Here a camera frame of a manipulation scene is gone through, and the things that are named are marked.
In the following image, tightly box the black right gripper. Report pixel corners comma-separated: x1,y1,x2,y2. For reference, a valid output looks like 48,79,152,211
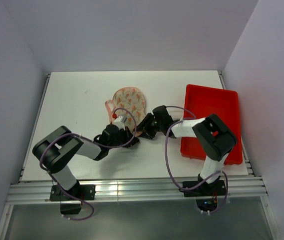
134,112,164,140

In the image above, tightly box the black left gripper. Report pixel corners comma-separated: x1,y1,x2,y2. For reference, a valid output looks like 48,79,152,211
107,126,139,150

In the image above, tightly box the pink mesh laundry bag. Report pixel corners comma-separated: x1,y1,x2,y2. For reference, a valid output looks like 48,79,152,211
105,87,146,133

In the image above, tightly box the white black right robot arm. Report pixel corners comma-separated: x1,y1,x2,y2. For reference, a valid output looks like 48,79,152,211
137,105,238,195

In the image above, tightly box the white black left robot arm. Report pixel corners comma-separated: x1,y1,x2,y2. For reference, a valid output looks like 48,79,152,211
32,124,139,200

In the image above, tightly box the red plastic tray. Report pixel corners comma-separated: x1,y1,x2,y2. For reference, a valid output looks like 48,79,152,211
184,84,243,165

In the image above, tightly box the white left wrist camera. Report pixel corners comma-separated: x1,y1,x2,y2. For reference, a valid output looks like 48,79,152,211
112,114,127,129

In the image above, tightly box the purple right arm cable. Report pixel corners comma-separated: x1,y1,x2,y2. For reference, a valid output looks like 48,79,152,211
164,105,229,216

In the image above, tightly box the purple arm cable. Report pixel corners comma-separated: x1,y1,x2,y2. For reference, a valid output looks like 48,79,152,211
164,105,229,216
39,107,137,222

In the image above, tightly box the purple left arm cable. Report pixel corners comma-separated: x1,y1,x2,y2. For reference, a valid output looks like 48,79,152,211
39,107,137,222

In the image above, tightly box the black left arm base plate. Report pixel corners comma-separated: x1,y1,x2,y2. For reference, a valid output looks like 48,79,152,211
49,184,96,216

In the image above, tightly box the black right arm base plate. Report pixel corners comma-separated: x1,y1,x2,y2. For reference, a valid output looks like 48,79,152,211
183,179,227,197

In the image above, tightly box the aluminium rail frame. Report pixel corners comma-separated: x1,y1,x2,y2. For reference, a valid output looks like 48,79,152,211
0,71,282,240

